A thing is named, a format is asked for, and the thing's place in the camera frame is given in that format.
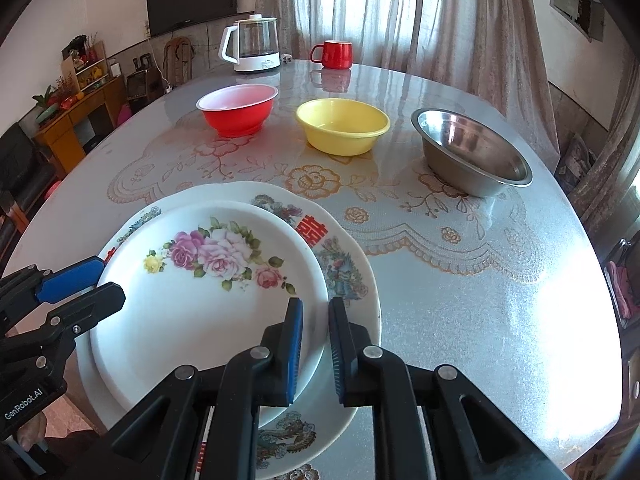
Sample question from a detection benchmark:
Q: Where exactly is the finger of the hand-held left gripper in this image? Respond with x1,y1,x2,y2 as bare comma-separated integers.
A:
0,256,104,323
45,282,126,351

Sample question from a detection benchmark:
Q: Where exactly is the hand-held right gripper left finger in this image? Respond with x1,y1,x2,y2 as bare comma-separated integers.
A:
107,297,305,480

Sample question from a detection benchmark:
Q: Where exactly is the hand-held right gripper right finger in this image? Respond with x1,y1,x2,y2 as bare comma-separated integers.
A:
327,296,571,480

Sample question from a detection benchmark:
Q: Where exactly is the white dragon print scalloped plate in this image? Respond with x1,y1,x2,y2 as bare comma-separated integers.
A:
75,181,382,471

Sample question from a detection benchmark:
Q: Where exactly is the white rose print plate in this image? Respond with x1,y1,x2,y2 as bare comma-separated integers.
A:
90,201,329,428

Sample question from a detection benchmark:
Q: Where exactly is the yellow plastic bowl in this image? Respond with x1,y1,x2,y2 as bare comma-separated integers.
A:
295,98,391,157

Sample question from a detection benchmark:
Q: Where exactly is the stainless steel bowl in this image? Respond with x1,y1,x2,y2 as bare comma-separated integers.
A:
410,108,534,198

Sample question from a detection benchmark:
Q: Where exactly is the red plastic bowl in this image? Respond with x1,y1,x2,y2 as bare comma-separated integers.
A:
196,85,279,138

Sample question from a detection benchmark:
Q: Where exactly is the black leather sofa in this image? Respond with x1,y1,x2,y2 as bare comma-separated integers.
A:
0,125,56,231

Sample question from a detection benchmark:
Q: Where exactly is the orange wooden cabinet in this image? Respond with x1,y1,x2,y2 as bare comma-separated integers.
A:
34,76,126,173

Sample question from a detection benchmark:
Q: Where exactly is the small wooden shelf with ornaments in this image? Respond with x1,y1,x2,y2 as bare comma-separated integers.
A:
61,35,108,96

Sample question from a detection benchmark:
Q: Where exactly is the brown wooden chair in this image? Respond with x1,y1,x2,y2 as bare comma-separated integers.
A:
164,36,196,86

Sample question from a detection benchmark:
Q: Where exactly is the white glass electric kettle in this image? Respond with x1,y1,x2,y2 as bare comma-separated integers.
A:
219,14,284,75

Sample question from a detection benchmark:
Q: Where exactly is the dark wooden armchair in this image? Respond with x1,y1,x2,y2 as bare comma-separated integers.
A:
602,237,640,331

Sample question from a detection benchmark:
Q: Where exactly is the pink cloth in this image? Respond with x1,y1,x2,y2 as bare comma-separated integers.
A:
607,262,640,321

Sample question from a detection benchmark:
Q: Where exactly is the red mug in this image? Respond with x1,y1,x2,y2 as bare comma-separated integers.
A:
309,40,354,70

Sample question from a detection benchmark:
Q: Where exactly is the pile of printed papers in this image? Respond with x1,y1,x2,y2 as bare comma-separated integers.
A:
555,132,596,196

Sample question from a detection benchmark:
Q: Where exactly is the narrow beige sheer curtain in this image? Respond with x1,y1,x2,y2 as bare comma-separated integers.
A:
575,55,640,241

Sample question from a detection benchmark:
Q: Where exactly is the wide beige sheer curtain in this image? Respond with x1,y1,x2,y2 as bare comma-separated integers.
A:
272,0,561,161

